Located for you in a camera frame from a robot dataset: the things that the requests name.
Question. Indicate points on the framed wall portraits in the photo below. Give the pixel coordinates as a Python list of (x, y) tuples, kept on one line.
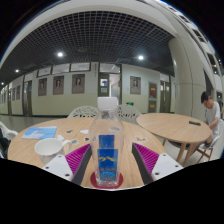
[(78, 83)]

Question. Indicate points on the blue and white booklet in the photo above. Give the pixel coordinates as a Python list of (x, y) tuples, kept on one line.
[(40, 132)]

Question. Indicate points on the green exit sign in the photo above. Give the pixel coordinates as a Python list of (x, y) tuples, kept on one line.
[(130, 103)]

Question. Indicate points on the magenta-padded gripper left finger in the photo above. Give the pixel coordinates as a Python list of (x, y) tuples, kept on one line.
[(58, 165)]

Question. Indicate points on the black phone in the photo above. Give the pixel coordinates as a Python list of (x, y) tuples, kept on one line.
[(195, 123)]

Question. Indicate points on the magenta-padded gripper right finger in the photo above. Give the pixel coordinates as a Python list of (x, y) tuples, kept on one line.
[(163, 165)]

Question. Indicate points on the wooden-legged chair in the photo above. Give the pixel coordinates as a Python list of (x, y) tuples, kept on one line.
[(208, 151)]

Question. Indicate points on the white mug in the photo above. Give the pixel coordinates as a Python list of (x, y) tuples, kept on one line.
[(48, 150)]

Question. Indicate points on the red notice board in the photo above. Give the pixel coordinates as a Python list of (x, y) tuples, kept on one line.
[(152, 96)]

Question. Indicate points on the person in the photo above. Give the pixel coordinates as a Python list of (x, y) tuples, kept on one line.
[(212, 116)]

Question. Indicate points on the black bag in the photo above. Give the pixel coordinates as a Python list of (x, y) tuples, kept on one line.
[(3, 143)]

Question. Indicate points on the clear blue-labelled water bottle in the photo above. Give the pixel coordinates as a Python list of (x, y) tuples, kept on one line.
[(107, 146)]

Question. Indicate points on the small white card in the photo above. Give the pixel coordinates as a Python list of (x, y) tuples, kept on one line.
[(60, 137)]

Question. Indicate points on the round wooden side table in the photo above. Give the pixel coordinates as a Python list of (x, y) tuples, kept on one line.
[(170, 126)]

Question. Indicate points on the round ceiling lights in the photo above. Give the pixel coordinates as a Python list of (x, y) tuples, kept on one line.
[(60, 54)]

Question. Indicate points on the dark door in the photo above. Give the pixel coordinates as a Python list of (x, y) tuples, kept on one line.
[(27, 98), (103, 85), (164, 96)]

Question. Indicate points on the flat round red coaster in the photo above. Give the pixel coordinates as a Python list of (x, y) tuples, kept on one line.
[(119, 182)]

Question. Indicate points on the white lattice plastic chair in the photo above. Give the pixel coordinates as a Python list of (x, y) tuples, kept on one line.
[(83, 111), (128, 113), (8, 132)]

